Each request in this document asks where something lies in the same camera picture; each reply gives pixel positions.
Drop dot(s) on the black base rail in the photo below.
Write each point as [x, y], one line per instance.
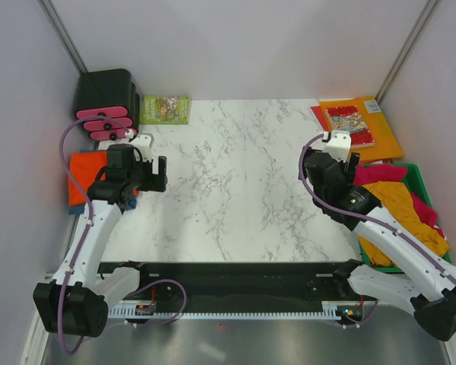
[243, 287]

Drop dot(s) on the orange folder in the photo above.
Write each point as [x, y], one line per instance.
[386, 146]

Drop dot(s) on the yellow t shirt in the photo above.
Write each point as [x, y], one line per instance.
[412, 213]

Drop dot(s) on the black pink mini drawer unit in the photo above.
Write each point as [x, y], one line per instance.
[109, 102]

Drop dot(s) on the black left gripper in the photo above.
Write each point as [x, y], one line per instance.
[155, 182]

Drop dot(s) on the white slotted cable duct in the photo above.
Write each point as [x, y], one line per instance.
[136, 311]

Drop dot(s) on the magenta t shirt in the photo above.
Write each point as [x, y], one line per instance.
[408, 174]

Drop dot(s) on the red yellow comic book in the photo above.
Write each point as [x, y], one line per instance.
[349, 119]

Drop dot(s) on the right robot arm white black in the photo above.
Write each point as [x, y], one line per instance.
[428, 293]

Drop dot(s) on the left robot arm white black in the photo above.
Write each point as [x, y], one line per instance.
[75, 302]

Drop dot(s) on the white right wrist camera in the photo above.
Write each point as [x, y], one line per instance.
[337, 144]

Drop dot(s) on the green plastic bin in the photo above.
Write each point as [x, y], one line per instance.
[400, 188]

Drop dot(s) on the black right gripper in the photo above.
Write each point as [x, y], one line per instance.
[349, 167]

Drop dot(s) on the folded blue t shirt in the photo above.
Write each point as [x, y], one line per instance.
[79, 209]

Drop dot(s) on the red folder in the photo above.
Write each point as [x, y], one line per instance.
[319, 115]

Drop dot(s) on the green treehouse book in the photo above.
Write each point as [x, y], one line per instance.
[165, 110]

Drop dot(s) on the folded orange t shirt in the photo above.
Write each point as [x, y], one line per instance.
[84, 167]

